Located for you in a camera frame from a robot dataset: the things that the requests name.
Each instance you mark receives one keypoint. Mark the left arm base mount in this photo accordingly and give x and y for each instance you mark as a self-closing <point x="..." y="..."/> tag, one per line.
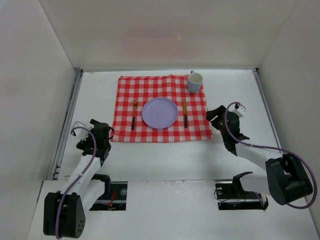
<point x="114" y="197"/>

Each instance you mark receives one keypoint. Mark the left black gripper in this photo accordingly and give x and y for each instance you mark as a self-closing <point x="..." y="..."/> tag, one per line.
<point x="85" y="144"/>

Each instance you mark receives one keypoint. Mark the knife with black handle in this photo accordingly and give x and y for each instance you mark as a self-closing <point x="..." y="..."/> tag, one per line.
<point x="185" y="112"/>

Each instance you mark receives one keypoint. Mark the blue ceramic mug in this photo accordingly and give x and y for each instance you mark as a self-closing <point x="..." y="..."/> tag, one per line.
<point x="195" y="81"/>

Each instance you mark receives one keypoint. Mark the aluminium rail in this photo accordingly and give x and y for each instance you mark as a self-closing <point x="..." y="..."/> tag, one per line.
<point x="58" y="156"/>
<point x="266" y="107"/>

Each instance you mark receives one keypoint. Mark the right aluminium rail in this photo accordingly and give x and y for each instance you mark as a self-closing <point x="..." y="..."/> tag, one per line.
<point x="266" y="107"/>

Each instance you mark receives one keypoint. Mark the fork with black handle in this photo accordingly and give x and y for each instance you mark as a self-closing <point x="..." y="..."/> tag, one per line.
<point x="135" y="106"/>

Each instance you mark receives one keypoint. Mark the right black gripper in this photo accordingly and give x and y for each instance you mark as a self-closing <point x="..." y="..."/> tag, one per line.
<point x="217" y="116"/>

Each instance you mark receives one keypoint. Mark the red white checkered cloth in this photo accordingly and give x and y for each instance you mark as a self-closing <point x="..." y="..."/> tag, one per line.
<point x="145" y="88"/>

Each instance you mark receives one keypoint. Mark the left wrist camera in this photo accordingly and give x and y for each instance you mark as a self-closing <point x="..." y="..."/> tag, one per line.
<point x="79" y="130"/>

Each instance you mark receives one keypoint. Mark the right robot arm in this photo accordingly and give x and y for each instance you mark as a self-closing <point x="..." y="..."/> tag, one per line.
<point x="289" y="179"/>

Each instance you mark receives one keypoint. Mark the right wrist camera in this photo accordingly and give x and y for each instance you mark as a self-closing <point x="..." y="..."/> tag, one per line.
<point x="239" y="110"/>

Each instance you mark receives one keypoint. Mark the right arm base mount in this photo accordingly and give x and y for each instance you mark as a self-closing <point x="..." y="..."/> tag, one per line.
<point x="244" y="191"/>

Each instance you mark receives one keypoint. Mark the left aluminium rail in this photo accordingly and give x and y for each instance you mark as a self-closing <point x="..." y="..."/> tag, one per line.
<point x="58" y="156"/>

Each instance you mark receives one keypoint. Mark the purple plastic plate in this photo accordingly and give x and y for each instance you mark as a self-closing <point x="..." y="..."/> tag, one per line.
<point x="160" y="113"/>

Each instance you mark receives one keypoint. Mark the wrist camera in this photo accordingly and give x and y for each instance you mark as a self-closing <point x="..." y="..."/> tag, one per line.
<point x="239" y="110"/>
<point x="79" y="130"/>

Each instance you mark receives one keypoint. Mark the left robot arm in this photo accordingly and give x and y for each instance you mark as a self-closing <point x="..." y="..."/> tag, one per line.
<point x="65" y="210"/>

